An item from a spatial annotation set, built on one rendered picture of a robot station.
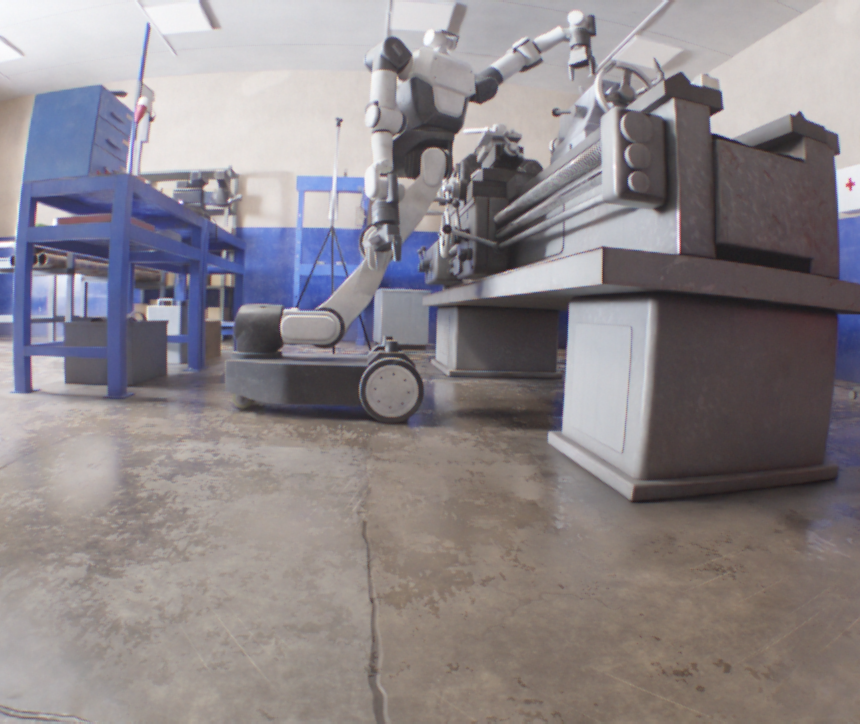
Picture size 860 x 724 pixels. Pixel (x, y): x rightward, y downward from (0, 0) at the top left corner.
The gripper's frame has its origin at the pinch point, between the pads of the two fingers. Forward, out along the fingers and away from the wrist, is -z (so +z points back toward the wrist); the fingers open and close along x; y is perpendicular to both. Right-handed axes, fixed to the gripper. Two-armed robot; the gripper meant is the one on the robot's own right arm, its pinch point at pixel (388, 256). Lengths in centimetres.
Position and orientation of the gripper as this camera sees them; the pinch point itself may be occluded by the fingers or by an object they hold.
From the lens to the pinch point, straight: 173.8
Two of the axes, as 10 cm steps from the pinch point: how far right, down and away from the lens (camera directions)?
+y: 8.1, -0.1, 5.9
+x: 5.8, -1.0, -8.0
